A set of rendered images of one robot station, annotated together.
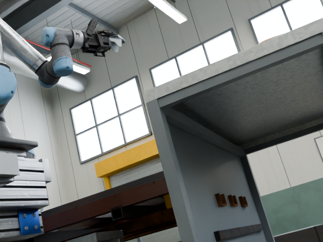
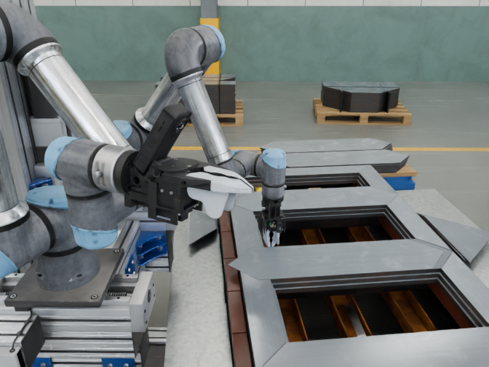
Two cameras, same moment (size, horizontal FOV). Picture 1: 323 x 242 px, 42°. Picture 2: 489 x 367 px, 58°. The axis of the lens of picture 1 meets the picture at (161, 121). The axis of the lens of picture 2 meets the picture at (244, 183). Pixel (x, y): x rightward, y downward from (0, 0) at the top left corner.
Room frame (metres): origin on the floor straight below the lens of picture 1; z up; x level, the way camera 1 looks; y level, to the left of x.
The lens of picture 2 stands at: (1.40, -0.42, 1.71)
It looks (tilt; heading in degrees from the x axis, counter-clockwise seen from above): 25 degrees down; 64
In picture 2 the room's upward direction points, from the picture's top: straight up
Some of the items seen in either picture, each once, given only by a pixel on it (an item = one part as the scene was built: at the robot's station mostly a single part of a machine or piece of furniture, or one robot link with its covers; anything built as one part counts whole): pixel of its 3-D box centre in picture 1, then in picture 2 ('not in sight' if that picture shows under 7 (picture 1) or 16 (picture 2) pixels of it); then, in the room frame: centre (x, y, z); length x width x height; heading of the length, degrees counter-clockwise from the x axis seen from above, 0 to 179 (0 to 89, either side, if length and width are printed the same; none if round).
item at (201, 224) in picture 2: not in sight; (203, 224); (1.97, 1.23, 0.70); 0.39 x 0.12 x 0.04; 70
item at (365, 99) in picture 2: not in sight; (359, 101); (5.36, 4.21, 0.20); 1.20 x 0.80 x 0.41; 150
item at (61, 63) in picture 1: (60, 62); (100, 210); (1.46, 0.32, 1.34); 0.11 x 0.08 x 0.11; 38
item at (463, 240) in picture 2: not in sight; (459, 233); (2.86, 0.59, 0.77); 0.45 x 0.20 x 0.04; 70
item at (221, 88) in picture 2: not in sight; (198, 98); (3.34, 5.10, 0.26); 1.20 x 0.80 x 0.53; 155
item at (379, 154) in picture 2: not in sight; (332, 156); (2.82, 1.42, 0.82); 0.80 x 0.40 x 0.06; 160
